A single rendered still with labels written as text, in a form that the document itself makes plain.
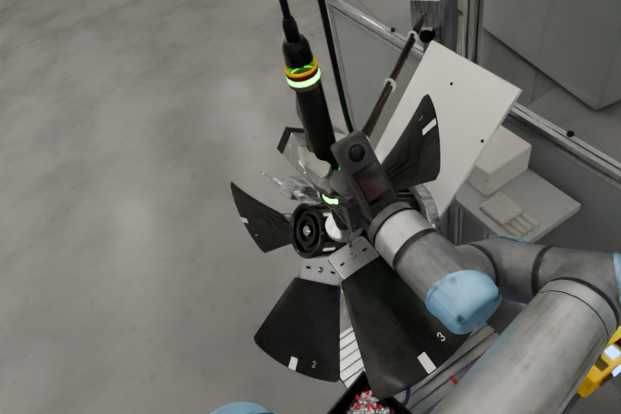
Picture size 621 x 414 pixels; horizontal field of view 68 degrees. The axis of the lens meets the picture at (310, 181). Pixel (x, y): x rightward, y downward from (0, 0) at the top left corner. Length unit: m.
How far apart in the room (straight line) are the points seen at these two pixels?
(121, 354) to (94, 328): 0.25
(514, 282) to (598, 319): 0.12
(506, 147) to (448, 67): 0.42
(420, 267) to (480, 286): 0.07
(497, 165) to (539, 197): 0.16
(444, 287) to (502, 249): 0.12
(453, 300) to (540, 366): 0.12
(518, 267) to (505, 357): 0.17
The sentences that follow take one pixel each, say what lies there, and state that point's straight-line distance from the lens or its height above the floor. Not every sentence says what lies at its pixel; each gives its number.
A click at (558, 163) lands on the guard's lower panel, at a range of 1.50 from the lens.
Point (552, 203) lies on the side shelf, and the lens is 1.47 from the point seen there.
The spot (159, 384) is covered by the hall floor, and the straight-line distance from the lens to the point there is 2.40.
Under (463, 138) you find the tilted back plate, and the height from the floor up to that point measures 1.25.
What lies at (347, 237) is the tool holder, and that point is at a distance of 0.84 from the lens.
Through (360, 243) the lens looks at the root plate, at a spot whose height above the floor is 1.19.
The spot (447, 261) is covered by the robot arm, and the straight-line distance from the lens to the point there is 0.56.
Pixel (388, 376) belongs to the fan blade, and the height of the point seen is 1.14.
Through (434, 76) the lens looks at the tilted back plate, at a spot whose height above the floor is 1.31.
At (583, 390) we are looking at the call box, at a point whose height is 1.02.
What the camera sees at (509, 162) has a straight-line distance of 1.41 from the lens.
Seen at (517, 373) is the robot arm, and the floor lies 1.58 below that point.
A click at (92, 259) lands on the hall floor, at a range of 3.01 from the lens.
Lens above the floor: 2.00
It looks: 47 degrees down
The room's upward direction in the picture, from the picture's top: 18 degrees counter-clockwise
